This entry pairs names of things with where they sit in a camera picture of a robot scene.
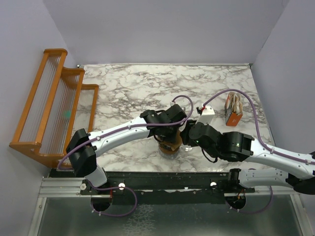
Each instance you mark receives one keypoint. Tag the brown wooden dripper collar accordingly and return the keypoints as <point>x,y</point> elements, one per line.
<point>168,149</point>

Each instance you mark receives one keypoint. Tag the orange coffee filter box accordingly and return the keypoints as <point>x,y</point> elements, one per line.
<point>233,109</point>

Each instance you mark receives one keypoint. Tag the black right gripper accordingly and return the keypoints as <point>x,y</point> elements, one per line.
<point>184,133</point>

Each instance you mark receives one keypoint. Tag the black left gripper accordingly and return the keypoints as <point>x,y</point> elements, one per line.
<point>172,138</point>

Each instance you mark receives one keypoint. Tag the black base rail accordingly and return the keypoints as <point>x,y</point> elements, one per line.
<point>153,188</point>

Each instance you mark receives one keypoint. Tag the clear glass carafe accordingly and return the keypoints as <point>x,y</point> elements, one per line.
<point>169,157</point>

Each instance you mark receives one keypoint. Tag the clear glass dripper cone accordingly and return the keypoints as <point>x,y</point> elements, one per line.
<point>187,148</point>

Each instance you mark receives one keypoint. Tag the orange wooden rack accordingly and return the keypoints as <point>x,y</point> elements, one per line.
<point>47,120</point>

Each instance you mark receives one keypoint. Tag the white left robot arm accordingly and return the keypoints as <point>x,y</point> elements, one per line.
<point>84,147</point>

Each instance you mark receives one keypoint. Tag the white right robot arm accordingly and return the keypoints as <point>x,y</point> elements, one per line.
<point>284,168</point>

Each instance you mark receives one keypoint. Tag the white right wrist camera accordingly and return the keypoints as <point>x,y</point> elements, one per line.
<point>206,113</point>

